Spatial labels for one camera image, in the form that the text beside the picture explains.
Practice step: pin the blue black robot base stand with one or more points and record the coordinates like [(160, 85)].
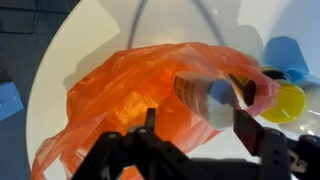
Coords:
[(9, 100)]

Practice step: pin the orange plastic bag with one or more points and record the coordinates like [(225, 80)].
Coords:
[(126, 93)]

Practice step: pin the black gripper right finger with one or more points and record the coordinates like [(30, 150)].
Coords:
[(266, 150)]

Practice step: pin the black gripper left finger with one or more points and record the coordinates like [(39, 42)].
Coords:
[(150, 156)]

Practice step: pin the long white container with barcode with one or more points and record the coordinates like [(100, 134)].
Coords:
[(200, 98)]

